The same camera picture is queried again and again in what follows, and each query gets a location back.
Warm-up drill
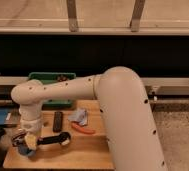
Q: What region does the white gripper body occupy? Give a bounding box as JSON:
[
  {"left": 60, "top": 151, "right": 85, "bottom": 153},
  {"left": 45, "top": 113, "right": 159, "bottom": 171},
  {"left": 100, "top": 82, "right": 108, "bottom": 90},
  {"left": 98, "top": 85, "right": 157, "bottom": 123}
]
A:
[{"left": 11, "top": 119, "right": 42, "bottom": 150}]

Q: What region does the wooden cutting board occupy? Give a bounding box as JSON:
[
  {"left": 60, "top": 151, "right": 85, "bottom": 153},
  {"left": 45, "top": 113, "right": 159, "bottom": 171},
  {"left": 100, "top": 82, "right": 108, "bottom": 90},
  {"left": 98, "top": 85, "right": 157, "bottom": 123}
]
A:
[{"left": 3, "top": 100, "right": 113, "bottom": 170}]

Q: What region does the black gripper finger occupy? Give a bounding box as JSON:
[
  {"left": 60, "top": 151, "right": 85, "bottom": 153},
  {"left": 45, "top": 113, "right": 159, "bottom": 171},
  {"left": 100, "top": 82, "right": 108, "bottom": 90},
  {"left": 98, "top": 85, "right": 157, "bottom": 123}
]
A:
[{"left": 37, "top": 132, "right": 62, "bottom": 145}]

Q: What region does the black brush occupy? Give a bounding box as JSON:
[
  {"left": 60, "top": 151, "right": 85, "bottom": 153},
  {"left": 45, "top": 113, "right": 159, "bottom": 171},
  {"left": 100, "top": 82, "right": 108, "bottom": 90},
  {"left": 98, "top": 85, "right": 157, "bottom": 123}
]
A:
[{"left": 53, "top": 111, "right": 63, "bottom": 132}]

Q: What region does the small metal cup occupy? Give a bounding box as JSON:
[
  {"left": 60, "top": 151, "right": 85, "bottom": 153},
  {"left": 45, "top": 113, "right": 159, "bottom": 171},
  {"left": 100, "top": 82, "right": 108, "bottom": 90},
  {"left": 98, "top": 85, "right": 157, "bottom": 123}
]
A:
[{"left": 60, "top": 132, "right": 71, "bottom": 146}]

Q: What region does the blue plastic cup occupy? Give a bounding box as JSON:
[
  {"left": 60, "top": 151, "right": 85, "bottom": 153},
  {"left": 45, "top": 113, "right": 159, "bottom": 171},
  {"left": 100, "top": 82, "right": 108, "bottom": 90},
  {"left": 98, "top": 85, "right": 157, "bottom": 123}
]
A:
[{"left": 18, "top": 145, "right": 35, "bottom": 157}]

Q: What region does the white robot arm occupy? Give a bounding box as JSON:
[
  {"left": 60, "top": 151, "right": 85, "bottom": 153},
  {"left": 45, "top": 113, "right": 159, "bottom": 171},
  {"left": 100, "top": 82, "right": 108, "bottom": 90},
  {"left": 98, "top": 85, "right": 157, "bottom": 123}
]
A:
[{"left": 11, "top": 66, "right": 168, "bottom": 171}]

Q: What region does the crumpled blue cloth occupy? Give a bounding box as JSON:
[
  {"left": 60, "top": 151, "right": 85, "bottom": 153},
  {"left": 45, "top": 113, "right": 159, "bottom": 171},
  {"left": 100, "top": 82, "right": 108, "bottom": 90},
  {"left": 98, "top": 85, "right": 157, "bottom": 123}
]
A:
[{"left": 68, "top": 108, "right": 88, "bottom": 126}]

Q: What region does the orange carrot toy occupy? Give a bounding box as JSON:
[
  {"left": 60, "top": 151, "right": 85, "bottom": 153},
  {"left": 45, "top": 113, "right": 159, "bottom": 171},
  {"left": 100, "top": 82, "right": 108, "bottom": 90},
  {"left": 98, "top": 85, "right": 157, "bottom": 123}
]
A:
[{"left": 71, "top": 122, "right": 95, "bottom": 134}]

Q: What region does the green plastic tray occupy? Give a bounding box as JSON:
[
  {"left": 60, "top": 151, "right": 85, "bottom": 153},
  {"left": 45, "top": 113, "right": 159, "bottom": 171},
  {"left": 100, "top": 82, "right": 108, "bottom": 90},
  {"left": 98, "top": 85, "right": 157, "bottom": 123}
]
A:
[{"left": 28, "top": 72, "right": 76, "bottom": 109}]

